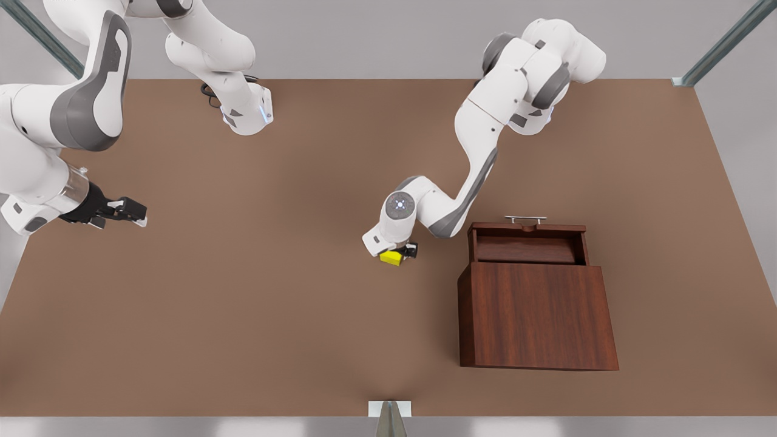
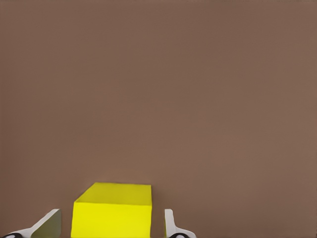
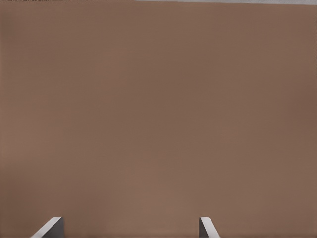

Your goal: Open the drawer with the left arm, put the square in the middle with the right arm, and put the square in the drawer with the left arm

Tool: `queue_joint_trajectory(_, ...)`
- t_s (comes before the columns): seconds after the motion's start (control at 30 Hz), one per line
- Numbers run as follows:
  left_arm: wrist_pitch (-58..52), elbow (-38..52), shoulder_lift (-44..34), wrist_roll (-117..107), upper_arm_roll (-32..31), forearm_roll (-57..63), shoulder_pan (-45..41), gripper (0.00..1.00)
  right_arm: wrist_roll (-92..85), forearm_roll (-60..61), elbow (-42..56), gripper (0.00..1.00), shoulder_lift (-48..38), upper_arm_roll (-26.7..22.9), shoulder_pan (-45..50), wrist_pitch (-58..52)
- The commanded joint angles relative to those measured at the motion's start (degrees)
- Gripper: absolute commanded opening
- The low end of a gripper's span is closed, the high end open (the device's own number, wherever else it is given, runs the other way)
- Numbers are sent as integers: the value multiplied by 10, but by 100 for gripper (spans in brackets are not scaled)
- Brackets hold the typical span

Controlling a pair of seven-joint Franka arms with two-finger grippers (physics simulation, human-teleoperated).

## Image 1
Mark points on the yellow square block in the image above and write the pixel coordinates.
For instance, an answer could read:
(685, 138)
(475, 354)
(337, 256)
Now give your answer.
(391, 258)

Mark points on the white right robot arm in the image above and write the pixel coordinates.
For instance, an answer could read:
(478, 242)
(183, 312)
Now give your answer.
(91, 103)

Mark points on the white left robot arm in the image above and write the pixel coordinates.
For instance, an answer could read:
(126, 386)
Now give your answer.
(485, 127)

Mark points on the dark wooden cabinet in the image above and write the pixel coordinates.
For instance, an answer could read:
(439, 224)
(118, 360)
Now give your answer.
(537, 315)

